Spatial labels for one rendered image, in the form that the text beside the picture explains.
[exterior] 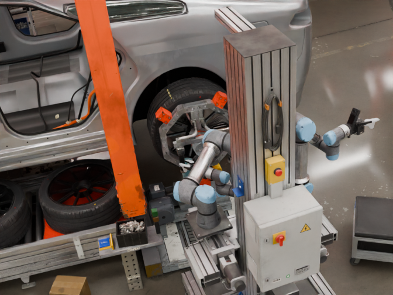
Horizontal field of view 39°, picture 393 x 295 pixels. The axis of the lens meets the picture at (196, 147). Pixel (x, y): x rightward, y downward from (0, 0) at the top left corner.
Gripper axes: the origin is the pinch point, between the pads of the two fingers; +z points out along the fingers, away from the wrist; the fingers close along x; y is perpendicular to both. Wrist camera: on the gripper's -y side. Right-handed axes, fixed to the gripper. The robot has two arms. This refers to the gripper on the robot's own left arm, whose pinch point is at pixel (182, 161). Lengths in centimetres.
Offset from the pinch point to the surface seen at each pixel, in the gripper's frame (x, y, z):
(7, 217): -74, 33, 106
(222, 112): 39.4, -20.1, -10.5
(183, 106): 23.9, -27.8, 10.8
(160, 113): 9.6, -28.5, 20.4
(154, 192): 2, 40, 32
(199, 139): 10.8, -14.8, -8.8
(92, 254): -53, 65, 52
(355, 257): 36, 73, -114
